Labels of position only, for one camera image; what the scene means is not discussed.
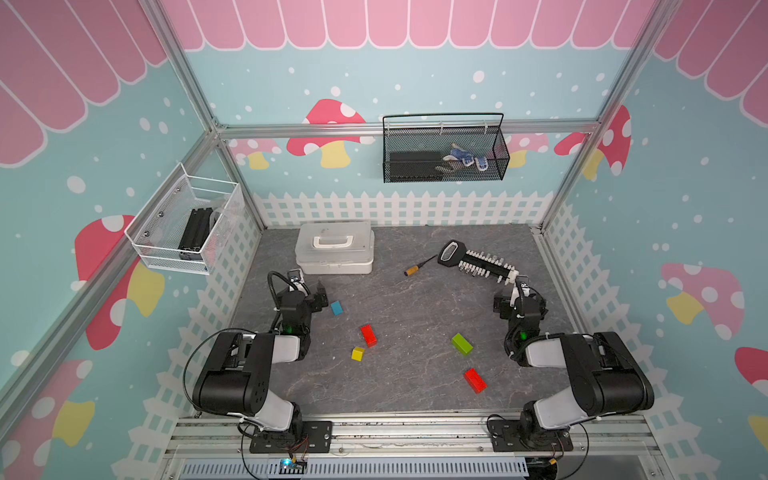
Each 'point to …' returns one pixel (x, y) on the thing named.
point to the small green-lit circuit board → (291, 466)
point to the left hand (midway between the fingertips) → (307, 288)
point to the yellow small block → (357, 353)
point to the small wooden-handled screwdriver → (416, 268)
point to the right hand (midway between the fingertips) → (518, 291)
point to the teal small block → (337, 308)
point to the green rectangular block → (461, 344)
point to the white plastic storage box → (335, 248)
